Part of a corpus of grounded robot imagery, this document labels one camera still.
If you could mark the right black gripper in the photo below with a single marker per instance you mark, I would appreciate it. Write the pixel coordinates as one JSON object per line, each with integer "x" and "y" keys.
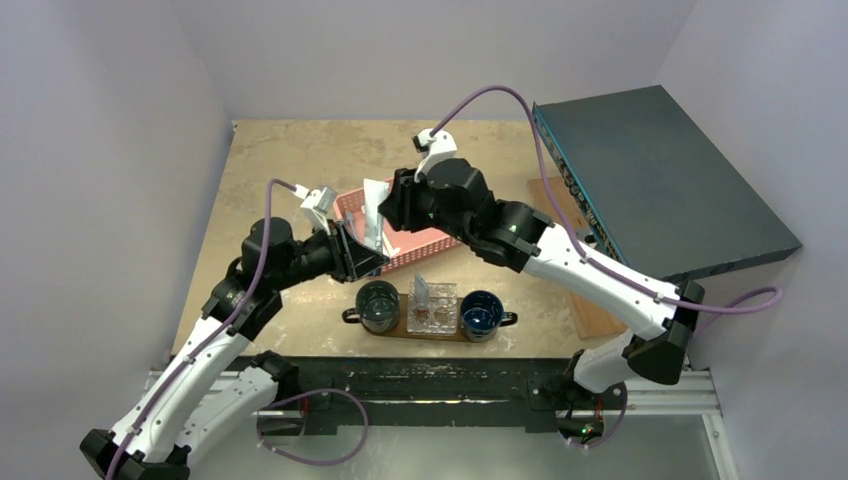
{"x": 403, "y": 201}

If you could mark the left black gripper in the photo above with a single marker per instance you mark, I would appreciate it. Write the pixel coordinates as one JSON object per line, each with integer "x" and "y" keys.
{"x": 339, "y": 250}

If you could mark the dark green enamel mug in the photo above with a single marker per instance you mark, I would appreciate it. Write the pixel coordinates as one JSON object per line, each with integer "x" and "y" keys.
{"x": 377, "y": 307}

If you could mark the white red-capped toothpaste tube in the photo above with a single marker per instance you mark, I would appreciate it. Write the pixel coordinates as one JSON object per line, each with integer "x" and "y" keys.
{"x": 419, "y": 304}

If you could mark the oval wooden tray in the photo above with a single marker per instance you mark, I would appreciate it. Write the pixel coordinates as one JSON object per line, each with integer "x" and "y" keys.
{"x": 400, "y": 330}

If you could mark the clear plastic holder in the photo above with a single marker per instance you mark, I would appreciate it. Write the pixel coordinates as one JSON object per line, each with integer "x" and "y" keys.
{"x": 444, "y": 307}

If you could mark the blue enamel mug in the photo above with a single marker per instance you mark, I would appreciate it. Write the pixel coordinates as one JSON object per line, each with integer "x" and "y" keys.
{"x": 482, "y": 313}

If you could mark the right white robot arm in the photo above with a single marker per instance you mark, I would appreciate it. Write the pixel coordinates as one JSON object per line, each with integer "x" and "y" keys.
{"x": 659, "y": 317}

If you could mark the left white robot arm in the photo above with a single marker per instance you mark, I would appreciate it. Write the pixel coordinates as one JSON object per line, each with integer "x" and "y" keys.
{"x": 178, "y": 421}

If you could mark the wooden board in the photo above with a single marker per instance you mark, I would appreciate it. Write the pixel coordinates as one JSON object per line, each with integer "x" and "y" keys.
{"x": 591, "y": 321}

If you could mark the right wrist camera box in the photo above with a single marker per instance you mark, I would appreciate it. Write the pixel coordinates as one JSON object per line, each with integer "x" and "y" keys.
{"x": 433, "y": 147}

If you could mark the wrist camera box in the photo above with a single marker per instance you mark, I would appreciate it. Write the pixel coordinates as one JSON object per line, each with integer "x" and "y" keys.
{"x": 315, "y": 205}
{"x": 433, "y": 147}

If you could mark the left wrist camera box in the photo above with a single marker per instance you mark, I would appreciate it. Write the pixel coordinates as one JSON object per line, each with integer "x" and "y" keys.
{"x": 315, "y": 205}

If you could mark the black aluminium base frame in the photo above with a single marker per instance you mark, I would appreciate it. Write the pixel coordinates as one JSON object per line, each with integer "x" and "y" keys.
{"x": 497, "y": 392}

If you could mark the dark network switch box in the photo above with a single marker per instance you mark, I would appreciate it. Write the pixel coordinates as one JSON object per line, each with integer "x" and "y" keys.
{"x": 658, "y": 195}

